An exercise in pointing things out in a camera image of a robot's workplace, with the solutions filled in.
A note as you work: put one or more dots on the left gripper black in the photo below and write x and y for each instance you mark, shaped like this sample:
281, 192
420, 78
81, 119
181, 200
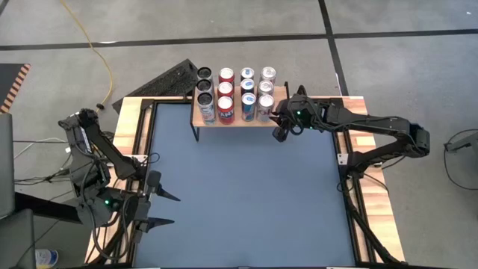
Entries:
143, 209

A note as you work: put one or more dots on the black curved bracket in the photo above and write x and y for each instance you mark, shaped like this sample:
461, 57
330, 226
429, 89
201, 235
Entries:
300, 89

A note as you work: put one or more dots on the grey stand foot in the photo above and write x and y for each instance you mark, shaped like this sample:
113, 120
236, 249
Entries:
465, 142

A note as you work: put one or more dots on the silver Diet Coke can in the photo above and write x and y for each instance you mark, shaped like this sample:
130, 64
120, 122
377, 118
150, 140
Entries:
268, 74
266, 108
266, 87

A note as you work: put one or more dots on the black keyboard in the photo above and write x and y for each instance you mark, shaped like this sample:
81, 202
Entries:
168, 80

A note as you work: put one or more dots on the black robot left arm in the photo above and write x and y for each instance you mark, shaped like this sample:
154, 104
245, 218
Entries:
97, 149

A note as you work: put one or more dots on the red Fanta strawberry can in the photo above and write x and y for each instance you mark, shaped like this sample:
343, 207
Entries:
226, 74
226, 108
225, 89

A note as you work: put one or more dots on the black mat with striped edge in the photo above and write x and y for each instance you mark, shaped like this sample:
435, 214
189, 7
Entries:
9, 82

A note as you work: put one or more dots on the white and blue container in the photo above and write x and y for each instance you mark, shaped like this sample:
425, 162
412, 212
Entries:
46, 258

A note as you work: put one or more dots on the blue silver Red Bull can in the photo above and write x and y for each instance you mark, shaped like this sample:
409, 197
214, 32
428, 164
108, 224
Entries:
247, 86
249, 106
247, 73

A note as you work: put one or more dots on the wooden shelf with black frame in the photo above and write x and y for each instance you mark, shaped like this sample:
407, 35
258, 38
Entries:
280, 91

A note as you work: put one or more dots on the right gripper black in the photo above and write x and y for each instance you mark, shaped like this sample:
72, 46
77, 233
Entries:
304, 112

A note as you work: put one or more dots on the black metal table frame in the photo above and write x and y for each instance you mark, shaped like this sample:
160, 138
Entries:
351, 231

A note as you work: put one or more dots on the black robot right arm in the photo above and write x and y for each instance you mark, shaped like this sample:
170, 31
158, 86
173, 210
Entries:
373, 125

